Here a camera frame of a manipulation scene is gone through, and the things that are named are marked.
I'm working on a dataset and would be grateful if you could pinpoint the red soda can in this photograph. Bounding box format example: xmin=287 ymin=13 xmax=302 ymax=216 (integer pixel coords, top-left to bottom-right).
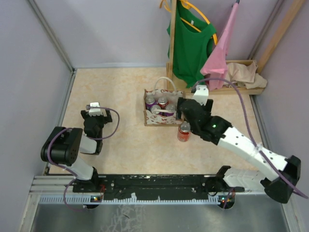
xmin=177 ymin=122 xmax=191 ymax=142

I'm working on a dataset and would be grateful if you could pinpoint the silver purple can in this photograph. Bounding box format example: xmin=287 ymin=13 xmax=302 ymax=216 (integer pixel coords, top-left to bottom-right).
xmin=165 ymin=104 xmax=177 ymax=116

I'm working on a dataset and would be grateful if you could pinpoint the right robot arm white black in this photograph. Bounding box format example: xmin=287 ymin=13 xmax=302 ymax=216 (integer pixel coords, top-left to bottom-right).
xmin=176 ymin=98 xmax=301 ymax=203

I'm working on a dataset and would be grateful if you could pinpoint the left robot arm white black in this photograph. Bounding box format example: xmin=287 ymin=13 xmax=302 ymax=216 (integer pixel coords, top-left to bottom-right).
xmin=41 ymin=107 xmax=114 ymax=193

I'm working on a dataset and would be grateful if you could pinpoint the patterned canvas tote bag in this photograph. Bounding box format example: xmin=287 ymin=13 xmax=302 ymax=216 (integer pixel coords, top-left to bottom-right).
xmin=143 ymin=77 xmax=185 ymax=127

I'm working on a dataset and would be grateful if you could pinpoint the red can back middle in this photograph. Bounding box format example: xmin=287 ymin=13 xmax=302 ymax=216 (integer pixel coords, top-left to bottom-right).
xmin=157 ymin=96 xmax=169 ymax=109

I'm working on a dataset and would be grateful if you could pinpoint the purple can front left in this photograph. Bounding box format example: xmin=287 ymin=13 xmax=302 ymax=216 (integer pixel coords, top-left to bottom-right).
xmin=150 ymin=105 xmax=162 ymax=115

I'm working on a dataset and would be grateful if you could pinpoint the purple can back left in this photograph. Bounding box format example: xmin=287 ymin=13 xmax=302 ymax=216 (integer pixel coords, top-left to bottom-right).
xmin=144 ymin=95 xmax=156 ymax=110

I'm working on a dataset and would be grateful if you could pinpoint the pink shirt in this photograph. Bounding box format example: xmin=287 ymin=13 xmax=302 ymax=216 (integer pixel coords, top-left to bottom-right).
xmin=200 ymin=0 xmax=239 ymax=90

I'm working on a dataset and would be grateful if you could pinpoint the beige crumpled cloth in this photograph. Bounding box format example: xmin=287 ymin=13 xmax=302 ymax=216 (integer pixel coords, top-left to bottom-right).
xmin=226 ymin=61 xmax=267 ymax=89

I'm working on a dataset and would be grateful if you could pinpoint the green tank top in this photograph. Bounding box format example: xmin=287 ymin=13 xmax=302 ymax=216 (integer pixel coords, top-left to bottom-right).
xmin=173 ymin=1 xmax=216 ymax=88

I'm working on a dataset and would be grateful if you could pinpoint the yellow clothes hanger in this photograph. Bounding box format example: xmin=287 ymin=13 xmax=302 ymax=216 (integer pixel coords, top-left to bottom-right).
xmin=159 ymin=0 xmax=218 ymax=45

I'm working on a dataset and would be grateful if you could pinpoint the leaning wooden beam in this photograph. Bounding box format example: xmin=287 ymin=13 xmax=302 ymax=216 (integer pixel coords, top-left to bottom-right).
xmin=257 ymin=0 xmax=306 ymax=73

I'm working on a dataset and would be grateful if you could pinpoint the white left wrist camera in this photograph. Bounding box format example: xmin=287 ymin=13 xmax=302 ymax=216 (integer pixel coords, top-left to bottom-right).
xmin=88 ymin=102 xmax=103 ymax=116

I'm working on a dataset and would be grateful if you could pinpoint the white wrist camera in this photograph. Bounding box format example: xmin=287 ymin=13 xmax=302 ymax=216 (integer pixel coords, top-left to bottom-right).
xmin=88 ymin=102 xmax=103 ymax=116
xmin=192 ymin=85 xmax=209 ymax=106

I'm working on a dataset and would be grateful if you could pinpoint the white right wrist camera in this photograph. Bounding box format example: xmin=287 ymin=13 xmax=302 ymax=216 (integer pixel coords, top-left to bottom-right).
xmin=192 ymin=85 xmax=209 ymax=106

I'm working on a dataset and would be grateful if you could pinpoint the wooden clothes rack frame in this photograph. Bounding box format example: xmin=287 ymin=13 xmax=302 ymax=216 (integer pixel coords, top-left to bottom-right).
xmin=165 ymin=0 xmax=265 ymax=95

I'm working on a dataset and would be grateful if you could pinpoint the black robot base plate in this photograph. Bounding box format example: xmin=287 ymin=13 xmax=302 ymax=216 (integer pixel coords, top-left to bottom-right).
xmin=73 ymin=174 xmax=231 ymax=201

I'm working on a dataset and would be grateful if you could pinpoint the white slotted cable duct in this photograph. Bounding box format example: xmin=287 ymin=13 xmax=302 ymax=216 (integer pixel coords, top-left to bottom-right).
xmin=38 ymin=194 xmax=236 ymax=205

